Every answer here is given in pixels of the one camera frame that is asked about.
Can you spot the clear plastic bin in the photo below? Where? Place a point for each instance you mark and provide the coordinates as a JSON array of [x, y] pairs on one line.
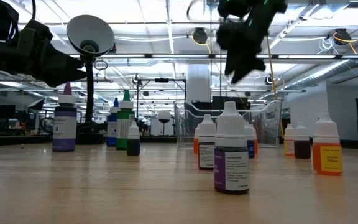
[[269, 124]]

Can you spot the orange bottle with yellow label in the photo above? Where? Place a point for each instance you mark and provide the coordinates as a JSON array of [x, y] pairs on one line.
[[328, 158]]

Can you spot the small orange food coloring bottle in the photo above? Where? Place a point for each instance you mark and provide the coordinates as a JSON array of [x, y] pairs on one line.
[[195, 146]]

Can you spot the small maroon food coloring bottle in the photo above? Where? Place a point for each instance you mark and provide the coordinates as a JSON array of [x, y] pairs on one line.
[[302, 149]]

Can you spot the large violet food coloring bottle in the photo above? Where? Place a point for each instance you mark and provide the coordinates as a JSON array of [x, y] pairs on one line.
[[64, 130]]

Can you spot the black computer monitor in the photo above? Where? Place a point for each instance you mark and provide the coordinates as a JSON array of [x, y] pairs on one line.
[[219, 101], [4, 112]]

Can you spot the large blue food coloring bottle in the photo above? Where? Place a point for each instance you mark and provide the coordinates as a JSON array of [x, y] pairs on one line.
[[112, 130]]

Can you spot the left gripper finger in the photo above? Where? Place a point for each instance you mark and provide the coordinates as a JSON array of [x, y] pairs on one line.
[[62, 62], [61, 77]]

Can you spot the black metal frame stand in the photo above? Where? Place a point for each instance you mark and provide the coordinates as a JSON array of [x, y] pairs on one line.
[[162, 80]]

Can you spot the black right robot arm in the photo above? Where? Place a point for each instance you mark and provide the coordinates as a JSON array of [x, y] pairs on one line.
[[269, 9]]

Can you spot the small yellow food coloring bottle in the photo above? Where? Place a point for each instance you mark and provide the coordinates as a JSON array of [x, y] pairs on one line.
[[288, 147]]

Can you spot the small dark green coloring bottle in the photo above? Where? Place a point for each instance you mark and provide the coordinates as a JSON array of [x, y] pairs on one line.
[[133, 146]]

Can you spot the black desk lamp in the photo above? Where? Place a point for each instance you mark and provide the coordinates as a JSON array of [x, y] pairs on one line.
[[89, 93]]

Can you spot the small purple food coloring bottle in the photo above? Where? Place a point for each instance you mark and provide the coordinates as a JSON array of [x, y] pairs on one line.
[[232, 171]]

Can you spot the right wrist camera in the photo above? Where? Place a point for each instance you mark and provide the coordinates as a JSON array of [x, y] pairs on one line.
[[232, 35]]

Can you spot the small blue food coloring bottle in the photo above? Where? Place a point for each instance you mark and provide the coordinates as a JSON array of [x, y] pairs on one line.
[[251, 149]]

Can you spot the large green food coloring bottle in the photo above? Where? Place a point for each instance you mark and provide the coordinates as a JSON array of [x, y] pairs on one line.
[[123, 130]]

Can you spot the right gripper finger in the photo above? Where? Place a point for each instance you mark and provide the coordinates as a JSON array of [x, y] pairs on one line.
[[236, 70], [255, 66]]

